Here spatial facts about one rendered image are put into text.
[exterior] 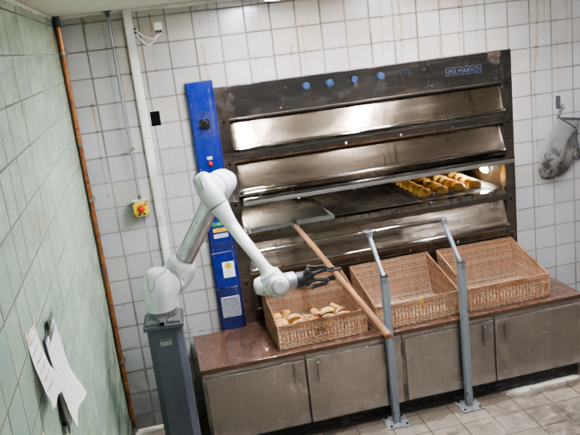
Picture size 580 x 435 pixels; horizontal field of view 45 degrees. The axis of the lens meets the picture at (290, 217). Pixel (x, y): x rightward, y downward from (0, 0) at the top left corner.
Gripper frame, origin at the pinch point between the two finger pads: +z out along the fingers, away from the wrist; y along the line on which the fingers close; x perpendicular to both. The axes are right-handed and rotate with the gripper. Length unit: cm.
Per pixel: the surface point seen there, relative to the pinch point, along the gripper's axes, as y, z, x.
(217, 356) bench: 60, -62, -59
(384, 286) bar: 28, 38, -40
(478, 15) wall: -116, 134, -101
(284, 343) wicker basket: 56, -22, -50
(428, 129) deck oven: -48, 96, -101
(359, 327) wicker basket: 55, 24, -51
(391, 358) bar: 74, 39, -40
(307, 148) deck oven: -48, 15, -100
